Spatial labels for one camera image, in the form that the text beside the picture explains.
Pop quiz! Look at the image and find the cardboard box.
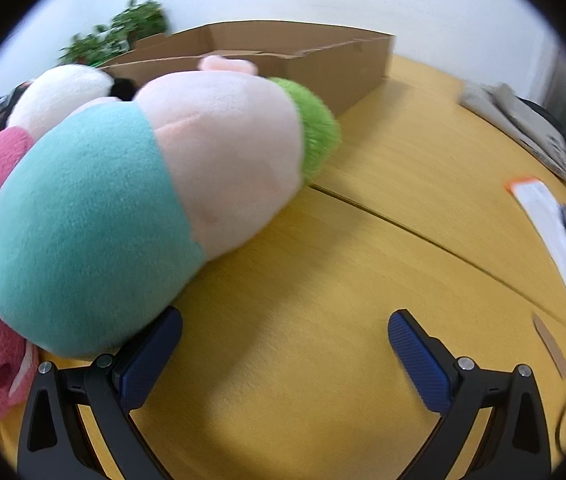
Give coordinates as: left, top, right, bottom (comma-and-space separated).
100, 21, 396, 115

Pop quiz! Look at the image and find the green potted plant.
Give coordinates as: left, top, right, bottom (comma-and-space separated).
58, 0, 169, 67

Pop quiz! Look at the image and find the pig plush teal shirt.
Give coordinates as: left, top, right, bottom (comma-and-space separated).
0, 55, 339, 358

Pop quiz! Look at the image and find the white paper sheet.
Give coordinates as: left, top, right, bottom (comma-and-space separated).
505, 179, 566, 288

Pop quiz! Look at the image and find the white panda plush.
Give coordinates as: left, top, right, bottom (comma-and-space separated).
6, 64, 138, 141

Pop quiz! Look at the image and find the brown tape strip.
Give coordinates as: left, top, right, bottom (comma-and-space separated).
532, 313, 566, 379

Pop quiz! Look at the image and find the grey cloth bag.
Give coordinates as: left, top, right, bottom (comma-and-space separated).
458, 81, 566, 182

